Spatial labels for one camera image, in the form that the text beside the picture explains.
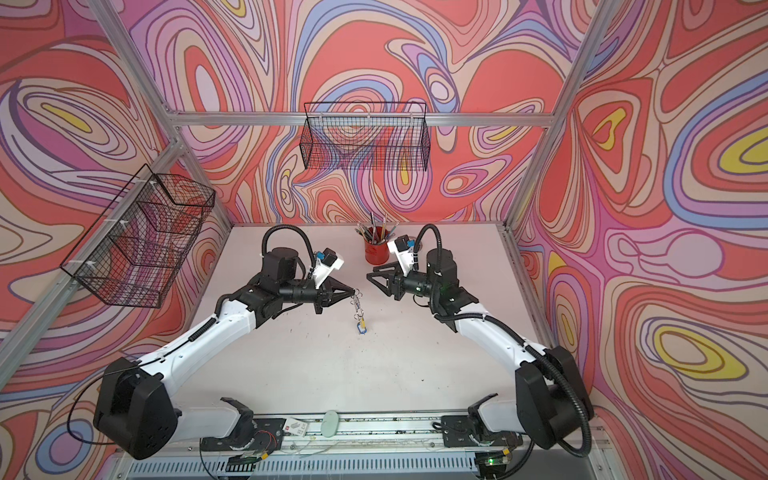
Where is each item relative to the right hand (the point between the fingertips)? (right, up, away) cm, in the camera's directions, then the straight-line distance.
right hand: (376, 280), depth 76 cm
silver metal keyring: (-5, -5, -1) cm, 7 cm away
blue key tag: (-5, -17, +12) cm, 21 cm away
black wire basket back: (-4, +47, +23) cm, 52 cm away
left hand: (-5, -3, -2) cm, 6 cm away
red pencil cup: (-1, +6, +32) cm, 33 cm away
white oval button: (-12, -36, -2) cm, 38 cm away
